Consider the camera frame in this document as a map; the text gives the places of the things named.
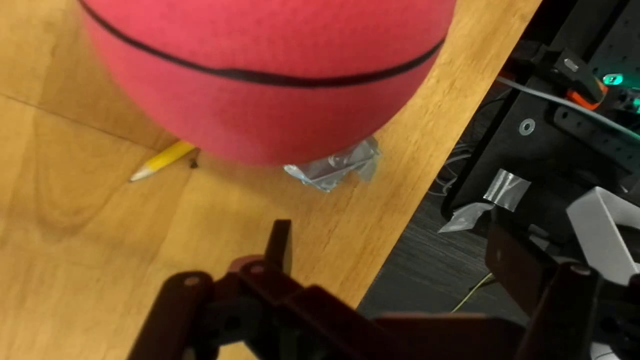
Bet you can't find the yellow pencil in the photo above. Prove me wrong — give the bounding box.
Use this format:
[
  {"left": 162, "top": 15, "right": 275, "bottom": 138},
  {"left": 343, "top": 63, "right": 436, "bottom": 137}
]
[{"left": 129, "top": 138, "right": 201, "bottom": 185}]

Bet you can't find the crumpled silver foil piece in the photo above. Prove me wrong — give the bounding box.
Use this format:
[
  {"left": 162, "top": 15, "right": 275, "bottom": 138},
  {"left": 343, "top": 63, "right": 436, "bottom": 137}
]
[{"left": 283, "top": 137, "right": 385, "bottom": 197}]

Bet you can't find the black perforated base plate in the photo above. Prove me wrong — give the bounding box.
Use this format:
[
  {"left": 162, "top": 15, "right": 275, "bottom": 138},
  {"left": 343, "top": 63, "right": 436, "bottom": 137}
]
[{"left": 439, "top": 0, "right": 640, "bottom": 233}]

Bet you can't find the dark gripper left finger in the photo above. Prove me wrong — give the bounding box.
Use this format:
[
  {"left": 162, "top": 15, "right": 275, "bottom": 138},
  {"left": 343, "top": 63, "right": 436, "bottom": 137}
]
[{"left": 126, "top": 218, "right": 376, "bottom": 360}]

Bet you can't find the thin yellow wire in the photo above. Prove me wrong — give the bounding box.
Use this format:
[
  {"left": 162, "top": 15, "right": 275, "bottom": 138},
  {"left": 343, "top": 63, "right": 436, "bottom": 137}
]
[{"left": 451, "top": 270, "right": 499, "bottom": 317}]

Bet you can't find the silver tape strip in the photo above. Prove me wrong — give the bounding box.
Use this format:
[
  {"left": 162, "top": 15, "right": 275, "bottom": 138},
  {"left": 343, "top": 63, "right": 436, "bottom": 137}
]
[
  {"left": 439, "top": 201, "right": 497, "bottom": 237},
  {"left": 483, "top": 169, "right": 535, "bottom": 214}
]

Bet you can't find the grey cable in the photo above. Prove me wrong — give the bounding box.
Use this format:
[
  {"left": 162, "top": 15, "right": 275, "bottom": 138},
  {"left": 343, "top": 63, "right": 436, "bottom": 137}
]
[{"left": 497, "top": 76, "right": 640, "bottom": 143}]

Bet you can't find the white metal bracket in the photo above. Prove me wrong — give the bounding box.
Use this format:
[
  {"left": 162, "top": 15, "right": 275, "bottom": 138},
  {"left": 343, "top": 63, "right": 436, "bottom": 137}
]
[{"left": 567, "top": 186, "right": 640, "bottom": 288}]

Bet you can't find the pink rubber ball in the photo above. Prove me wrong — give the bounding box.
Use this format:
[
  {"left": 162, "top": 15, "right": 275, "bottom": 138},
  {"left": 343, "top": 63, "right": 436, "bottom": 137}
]
[{"left": 78, "top": 0, "right": 458, "bottom": 169}]

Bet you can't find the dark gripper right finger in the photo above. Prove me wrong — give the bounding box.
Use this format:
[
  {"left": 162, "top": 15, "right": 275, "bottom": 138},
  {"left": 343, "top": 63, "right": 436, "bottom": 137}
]
[{"left": 485, "top": 222, "right": 603, "bottom": 360}]

